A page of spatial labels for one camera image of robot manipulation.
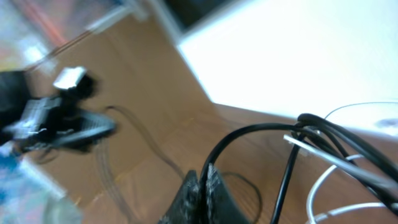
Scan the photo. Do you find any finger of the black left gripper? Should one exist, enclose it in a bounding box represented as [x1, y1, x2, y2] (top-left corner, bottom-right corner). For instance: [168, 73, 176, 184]
[51, 110, 116, 149]

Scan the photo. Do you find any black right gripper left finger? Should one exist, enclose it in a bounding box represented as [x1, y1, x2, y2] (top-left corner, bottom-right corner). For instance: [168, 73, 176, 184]
[158, 170, 200, 224]

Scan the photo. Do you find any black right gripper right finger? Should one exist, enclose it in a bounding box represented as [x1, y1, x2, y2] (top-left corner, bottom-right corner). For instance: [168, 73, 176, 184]
[205, 164, 249, 224]

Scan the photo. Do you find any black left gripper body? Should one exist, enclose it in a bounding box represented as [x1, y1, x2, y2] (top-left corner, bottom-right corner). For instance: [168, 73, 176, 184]
[2, 96, 74, 149]

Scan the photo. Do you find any white usb cable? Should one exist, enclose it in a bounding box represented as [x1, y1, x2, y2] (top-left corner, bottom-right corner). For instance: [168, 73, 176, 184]
[282, 101, 398, 224]

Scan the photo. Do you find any black usb cable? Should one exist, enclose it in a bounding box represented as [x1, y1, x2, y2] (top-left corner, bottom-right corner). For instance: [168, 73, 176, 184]
[198, 112, 398, 224]

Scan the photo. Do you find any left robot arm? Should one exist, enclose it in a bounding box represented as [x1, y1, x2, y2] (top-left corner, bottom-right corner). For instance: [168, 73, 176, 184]
[1, 67, 116, 153]

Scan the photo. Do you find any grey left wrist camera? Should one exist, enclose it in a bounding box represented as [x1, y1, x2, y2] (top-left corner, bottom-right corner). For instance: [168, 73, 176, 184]
[53, 67, 96, 100]

